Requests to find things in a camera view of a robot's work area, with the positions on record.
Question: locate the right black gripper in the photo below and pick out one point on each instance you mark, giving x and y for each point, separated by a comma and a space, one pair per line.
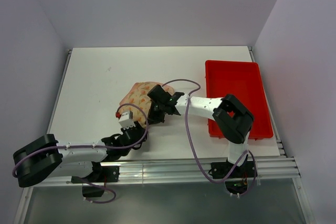
153, 118

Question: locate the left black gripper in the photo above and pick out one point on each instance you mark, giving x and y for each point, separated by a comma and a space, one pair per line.
144, 131

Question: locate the pink mesh laundry bag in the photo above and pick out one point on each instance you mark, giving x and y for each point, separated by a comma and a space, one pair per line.
138, 97

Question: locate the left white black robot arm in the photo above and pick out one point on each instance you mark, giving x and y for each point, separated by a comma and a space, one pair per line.
47, 157

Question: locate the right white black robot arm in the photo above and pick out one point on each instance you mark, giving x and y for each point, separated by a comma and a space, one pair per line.
231, 116

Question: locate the red plastic tray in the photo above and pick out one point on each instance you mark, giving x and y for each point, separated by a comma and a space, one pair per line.
243, 80

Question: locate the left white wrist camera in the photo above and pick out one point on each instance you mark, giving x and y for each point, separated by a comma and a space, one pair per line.
126, 120

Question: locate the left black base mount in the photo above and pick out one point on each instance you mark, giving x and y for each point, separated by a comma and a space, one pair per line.
104, 174

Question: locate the aluminium frame rail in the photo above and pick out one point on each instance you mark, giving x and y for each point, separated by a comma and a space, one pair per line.
187, 171

